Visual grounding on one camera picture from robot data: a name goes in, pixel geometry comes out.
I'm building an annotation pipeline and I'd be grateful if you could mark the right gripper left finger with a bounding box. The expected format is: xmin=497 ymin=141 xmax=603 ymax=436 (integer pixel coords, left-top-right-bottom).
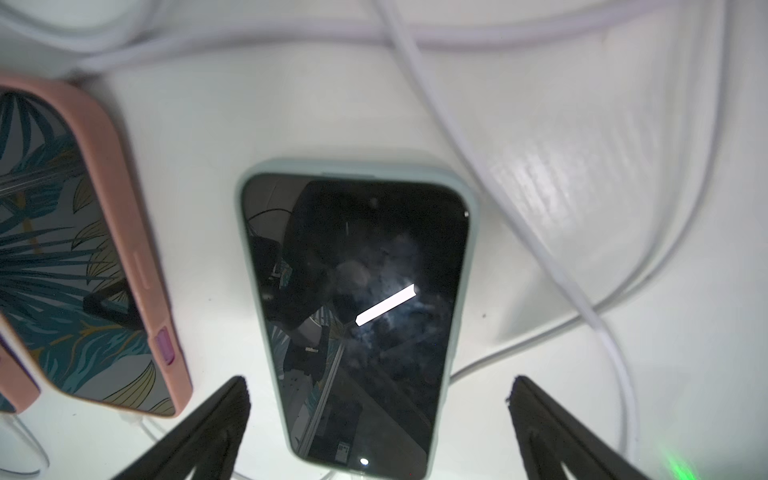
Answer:
xmin=116 ymin=376 xmax=251 ymax=480

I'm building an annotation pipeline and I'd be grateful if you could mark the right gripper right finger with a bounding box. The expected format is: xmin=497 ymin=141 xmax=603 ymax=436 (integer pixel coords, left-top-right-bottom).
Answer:
xmin=507 ymin=376 xmax=647 ymax=480

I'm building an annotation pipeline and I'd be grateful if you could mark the white charging cable mint phone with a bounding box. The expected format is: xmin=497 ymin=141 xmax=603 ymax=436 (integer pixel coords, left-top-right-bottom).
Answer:
xmin=373 ymin=1 xmax=640 ymax=463

